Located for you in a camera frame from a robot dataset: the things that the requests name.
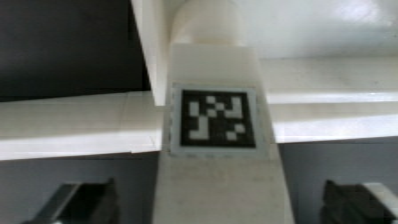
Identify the white front fence wall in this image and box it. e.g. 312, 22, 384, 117
0, 57, 398, 161

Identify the white table leg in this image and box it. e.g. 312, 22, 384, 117
150, 0, 297, 224

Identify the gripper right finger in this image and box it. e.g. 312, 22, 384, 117
320, 180, 398, 224

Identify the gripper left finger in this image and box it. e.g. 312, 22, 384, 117
24, 179, 120, 224

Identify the white square table top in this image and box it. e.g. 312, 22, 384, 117
132, 0, 398, 106

